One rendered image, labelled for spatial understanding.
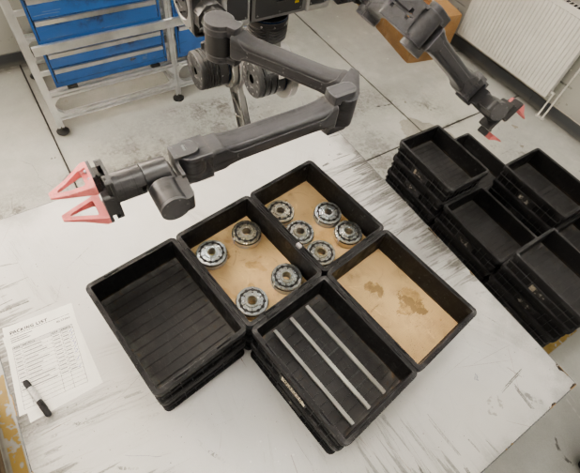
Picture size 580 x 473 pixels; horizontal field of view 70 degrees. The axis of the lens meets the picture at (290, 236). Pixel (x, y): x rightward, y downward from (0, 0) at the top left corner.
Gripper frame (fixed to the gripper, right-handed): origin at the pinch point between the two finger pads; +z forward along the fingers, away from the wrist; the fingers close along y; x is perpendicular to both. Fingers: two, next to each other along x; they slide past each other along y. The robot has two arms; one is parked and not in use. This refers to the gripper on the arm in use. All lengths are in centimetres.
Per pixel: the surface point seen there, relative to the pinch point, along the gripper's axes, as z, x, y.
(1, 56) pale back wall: 8, 281, 133
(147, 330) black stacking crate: -4, 0, 62
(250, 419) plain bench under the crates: -19, -36, 76
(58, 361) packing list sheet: 24, 9, 75
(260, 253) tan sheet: -47, 7, 62
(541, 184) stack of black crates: -218, -11, 96
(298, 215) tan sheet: -69, 14, 62
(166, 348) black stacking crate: -6, -8, 62
